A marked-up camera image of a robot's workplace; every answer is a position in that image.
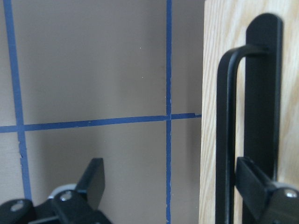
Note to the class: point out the wooden drawer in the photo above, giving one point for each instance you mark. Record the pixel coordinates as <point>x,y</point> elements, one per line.
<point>225,25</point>

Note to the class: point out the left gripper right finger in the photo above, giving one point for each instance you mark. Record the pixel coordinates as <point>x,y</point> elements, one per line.
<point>265,201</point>

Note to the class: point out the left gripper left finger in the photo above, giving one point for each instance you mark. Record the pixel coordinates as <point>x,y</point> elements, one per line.
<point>80,205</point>

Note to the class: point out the black drawer handle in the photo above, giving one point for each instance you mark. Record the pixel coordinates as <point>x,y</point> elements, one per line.
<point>262,53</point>

